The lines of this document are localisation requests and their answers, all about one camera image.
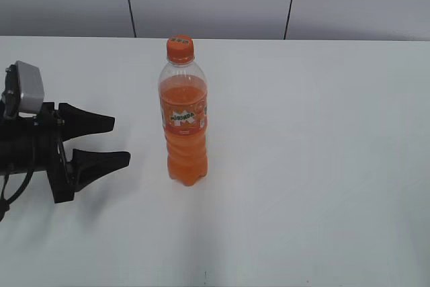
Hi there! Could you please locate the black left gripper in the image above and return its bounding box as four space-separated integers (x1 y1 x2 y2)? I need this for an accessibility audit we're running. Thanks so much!
34 102 130 204

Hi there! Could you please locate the orange soda bottle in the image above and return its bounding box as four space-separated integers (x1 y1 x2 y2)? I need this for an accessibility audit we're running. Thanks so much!
158 34 209 188

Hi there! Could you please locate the orange bottle cap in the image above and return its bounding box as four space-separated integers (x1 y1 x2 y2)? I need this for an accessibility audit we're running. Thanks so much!
167 35 195 64

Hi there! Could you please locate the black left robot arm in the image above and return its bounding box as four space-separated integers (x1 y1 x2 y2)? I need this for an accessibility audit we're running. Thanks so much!
1 60 131 210

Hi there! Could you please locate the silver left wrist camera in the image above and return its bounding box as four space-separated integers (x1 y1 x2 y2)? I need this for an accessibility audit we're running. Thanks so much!
15 60 44 114

